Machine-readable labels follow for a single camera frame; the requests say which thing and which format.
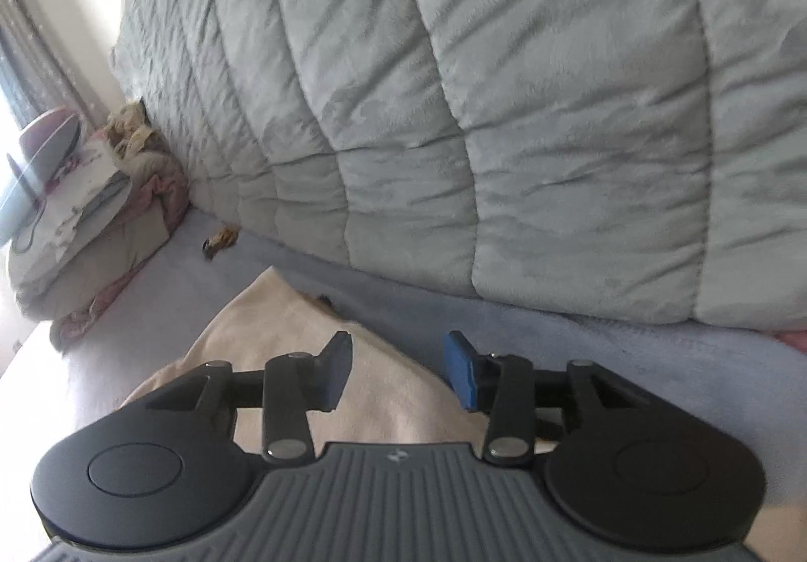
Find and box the cream and black sweatshirt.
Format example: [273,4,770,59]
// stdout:
[116,265,506,456]

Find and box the folded grey pink quilt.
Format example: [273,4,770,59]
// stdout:
[7,101,189,350]

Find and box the grey quilted headboard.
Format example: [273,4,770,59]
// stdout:
[112,0,805,331]

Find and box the maroon grey pillow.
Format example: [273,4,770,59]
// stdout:
[2,107,81,245]

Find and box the grey patterned curtain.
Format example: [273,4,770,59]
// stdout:
[2,0,108,130]

